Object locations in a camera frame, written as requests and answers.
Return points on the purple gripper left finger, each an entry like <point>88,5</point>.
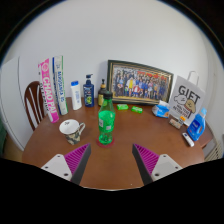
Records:
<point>70,166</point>

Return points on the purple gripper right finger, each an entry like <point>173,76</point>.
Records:
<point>152,166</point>

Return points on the green plastic soda bottle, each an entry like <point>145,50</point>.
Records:
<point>106,119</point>

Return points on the round red coaster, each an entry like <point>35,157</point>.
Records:
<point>105,146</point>

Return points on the camouflage ceramic mug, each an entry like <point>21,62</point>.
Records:
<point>72,130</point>

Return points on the white remote control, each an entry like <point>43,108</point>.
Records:
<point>188,139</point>

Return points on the small brown snack packet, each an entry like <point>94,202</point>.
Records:
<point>175,123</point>

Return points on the blue detergent bottle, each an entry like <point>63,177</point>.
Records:
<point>197,126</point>

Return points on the blue tissue pack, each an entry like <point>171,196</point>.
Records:
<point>161,109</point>

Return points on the green soap bar right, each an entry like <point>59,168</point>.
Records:
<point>136,109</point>

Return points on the green soap bar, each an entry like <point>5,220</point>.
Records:
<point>122,107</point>
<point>136,109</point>

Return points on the white radiator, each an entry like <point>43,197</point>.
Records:
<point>213,150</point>

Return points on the green soap bar left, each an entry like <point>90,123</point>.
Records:
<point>122,107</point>

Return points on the white gift paper bag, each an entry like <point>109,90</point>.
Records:
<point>186,98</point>

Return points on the white lotion bottle blue cap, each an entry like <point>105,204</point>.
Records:
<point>76,95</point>

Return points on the dark blue pump bottle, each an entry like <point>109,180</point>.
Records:
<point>88,90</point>

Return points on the dark wooden chair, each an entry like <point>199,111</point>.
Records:
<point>34,105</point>

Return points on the yellow pump bottle black top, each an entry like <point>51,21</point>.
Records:
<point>101,92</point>

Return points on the white door panel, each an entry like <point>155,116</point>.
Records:
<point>12,108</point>

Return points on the framed group photo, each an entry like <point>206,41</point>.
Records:
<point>134,83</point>

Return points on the pink shuttlecock tube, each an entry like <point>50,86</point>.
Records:
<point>46,90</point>

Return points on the blue white shuttlecock tube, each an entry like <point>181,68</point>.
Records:
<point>59,84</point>

